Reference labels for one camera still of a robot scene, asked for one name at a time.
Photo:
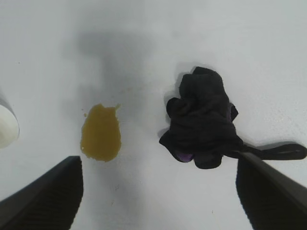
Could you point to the brown liquid spill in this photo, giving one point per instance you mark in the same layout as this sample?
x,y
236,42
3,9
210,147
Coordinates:
x,y
100,134

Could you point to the white paper cup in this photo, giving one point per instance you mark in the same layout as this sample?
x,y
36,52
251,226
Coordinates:
x,y
7,129

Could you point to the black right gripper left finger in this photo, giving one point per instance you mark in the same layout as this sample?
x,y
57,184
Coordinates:
x,y
45,198

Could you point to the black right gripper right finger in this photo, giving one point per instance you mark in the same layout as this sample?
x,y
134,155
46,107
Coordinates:
x,y
271,203

